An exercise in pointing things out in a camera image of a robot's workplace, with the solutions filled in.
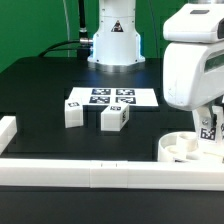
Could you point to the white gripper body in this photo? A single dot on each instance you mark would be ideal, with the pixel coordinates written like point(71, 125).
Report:
point(193, 74)

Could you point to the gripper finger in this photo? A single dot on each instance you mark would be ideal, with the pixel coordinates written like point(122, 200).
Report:
point(206, 116)
point(219, 121)

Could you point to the white round stool seat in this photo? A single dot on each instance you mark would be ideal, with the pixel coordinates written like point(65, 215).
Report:
point(186, 146)

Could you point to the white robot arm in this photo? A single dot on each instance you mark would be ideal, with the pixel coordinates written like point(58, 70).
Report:
point(117, 45)

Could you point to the white marker sheet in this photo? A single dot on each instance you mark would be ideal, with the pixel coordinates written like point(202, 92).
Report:
point(104, 96)

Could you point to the white front barrier wall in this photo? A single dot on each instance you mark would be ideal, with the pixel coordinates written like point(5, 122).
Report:
point(111, 174)

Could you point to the white barrier wall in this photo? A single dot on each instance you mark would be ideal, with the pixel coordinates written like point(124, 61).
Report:
point(111, 174)
point(8, 129)

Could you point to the white left barrier wall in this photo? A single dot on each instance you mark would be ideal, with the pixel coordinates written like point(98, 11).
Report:
point(8, 129)

